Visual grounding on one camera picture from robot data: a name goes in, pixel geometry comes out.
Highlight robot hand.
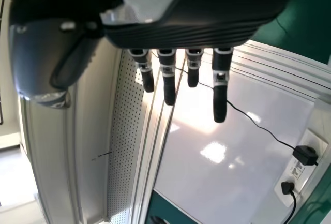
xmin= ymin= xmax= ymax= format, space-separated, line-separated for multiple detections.
xmin=7 ymin=0 xmax=305 ymax=123

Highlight white socket strip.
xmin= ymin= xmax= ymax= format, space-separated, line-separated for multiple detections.
xmin=273 ymin=127 xmax=329 ymax=208

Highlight black plug adapter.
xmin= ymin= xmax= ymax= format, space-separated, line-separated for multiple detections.
xmin=292 ymin=145 xmax=319 ymax=167

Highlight aluminium table edge rail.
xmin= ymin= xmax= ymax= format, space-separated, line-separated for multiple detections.
xmin=129 ymin=50 xmax=189 ymax=224
xmin=227 ymin=40 xmax=331 ymax=90

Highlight thin black cable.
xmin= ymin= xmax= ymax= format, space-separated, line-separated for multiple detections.
xmin=174 ymin=65 xmax=296 ymax=150

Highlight perforated cable duct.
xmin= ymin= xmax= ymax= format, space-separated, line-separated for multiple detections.
xmin=104 ymin=50 xmax=146 ymax=223

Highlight black power plug with cable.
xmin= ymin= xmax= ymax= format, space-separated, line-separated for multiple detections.
xmin=280 ymin=181 xmax=298 ymax=224

